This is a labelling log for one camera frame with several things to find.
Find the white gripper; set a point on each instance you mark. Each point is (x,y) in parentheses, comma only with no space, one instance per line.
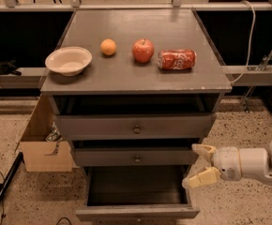
(227,163)

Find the grey bottom drawer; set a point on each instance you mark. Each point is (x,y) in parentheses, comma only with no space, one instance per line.
(136,193)

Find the grey drawer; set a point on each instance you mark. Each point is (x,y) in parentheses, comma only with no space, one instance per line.
(133,156)
(124,127)
(136,193)

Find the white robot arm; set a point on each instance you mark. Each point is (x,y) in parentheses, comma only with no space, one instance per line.
(256,163)

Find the grey middle drawer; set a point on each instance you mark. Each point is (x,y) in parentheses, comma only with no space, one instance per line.
(133,156)

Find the grey top drawer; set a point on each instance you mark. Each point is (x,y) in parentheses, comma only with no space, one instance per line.
(124,127)

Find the grey wooden drawer cabinet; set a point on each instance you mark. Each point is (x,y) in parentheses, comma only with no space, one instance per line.
(118,85)

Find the crushed red soda can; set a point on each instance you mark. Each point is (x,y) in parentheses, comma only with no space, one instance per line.
(176,59)

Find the red apple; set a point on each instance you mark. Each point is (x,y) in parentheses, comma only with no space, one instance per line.
(143,50)

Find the orange fruit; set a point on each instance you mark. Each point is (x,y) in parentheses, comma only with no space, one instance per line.
(108,47)

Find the cardboard box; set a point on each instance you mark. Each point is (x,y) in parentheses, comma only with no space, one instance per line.
(40,155)

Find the white bowl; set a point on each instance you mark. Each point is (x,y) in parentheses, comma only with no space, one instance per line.
(68,61)

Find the black pole on floor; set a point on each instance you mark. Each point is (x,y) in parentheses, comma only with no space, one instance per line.
(1,191)

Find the black bag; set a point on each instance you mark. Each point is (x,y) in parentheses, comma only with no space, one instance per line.
(8,67)

